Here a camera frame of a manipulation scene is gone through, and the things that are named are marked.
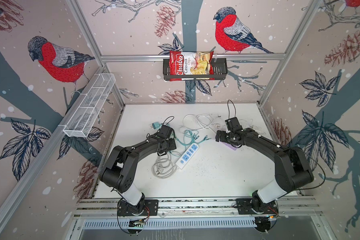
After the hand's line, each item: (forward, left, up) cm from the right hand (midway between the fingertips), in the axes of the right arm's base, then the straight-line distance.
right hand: (220, 139), depth 93 cm
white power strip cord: (+19, +12, -5) cm, 23 cm away
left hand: (-5, +31, -1) cm, 31 cm away
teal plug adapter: (+11, +44, -1) cm, 46 cm away
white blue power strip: (-10, +21, -3) cm, 24 cm away
